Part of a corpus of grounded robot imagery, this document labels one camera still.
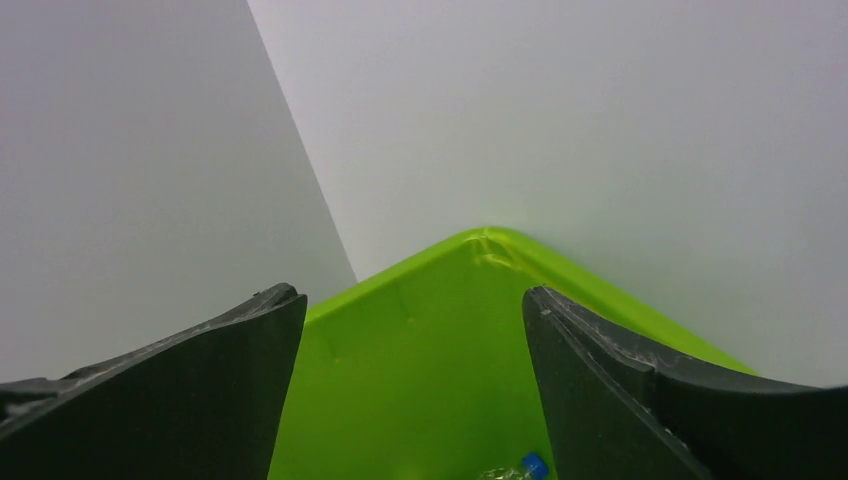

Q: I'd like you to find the pepsi bottle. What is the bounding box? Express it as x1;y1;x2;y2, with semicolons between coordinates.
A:
477;453;550;480

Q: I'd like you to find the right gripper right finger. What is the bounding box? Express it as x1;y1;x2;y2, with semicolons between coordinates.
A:
522;287;847;479

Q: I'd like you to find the green plastic bin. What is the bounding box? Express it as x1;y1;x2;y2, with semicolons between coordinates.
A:
269;227;743;479

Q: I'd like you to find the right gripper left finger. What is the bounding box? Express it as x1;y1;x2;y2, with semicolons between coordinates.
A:
1;283;308;479

